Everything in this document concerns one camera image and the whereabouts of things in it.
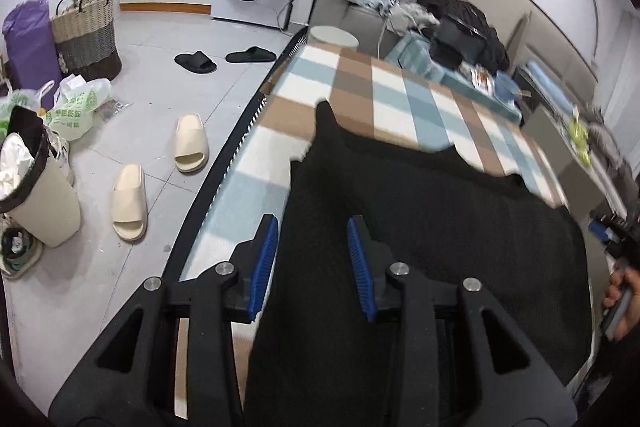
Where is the white round stool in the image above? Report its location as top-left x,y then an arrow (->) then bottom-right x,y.
310,26 -> 360,58

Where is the black jacket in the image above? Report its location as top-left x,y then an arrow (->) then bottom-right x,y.
417,0 -> 511,76

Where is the beige slipper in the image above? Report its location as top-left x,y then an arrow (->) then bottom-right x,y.
174,113 -> 210,174
111,163 -> 148,243

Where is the foil wrapper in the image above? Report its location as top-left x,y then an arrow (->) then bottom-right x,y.
97,99 -> 132,124

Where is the blue covered side table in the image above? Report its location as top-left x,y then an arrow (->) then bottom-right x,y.
385,29 -> 524,124

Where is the white cable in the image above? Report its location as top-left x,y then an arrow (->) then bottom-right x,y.
377,0 -> 452,58

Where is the white grey clothes pile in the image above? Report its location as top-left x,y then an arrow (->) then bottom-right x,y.
370,0 -> 442,36

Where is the beige trash bin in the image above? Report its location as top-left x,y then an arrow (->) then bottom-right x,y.
0,107 -> 82,248

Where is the black storage box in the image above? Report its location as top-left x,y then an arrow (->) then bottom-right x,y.
430,14 -> 488,70

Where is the beige cardboard box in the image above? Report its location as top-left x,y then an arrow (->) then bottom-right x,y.
522,104 -> 609,208

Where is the blue pillow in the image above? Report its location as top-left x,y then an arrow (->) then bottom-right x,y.
525,59 -> 572,108

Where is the green white sneaker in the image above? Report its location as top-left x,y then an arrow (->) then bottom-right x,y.
0,222 -> 45,281

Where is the white green plastic bag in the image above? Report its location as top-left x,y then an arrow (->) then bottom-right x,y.
45,74 -> 112,142

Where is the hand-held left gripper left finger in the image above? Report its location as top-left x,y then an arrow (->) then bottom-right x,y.
47,213 -> 280,427

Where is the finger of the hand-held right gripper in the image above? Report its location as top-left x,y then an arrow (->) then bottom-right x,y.
589,208 -> 640,260

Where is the woven laundry basket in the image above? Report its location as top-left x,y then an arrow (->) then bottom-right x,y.
50,0 -> 122,82

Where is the snack package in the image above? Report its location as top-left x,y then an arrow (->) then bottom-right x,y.
470,64 -> 497,90

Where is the person's right hand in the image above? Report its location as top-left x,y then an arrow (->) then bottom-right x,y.
602,267 -> 640,343

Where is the purple bag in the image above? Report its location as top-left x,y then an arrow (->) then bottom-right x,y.
2,0 -> 63,96

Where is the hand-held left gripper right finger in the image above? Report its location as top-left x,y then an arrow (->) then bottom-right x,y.
346,214 -> 581,427

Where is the green plush toy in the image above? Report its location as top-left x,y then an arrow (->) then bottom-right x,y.
570,109 -> 592,168

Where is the black slipper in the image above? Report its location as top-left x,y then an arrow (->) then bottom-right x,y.
174,50 -> 217,74
225,46 -> 277,64

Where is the black knit sweater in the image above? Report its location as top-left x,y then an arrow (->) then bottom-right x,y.
242,99 -> 593,427

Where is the blue bowl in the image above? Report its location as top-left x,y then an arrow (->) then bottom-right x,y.
494,72 -> 524,100

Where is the grey quilt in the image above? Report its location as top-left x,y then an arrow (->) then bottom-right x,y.
587,107 -> 637,188

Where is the plaid blanket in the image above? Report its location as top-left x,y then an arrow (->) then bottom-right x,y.
172,42 -> 608,427

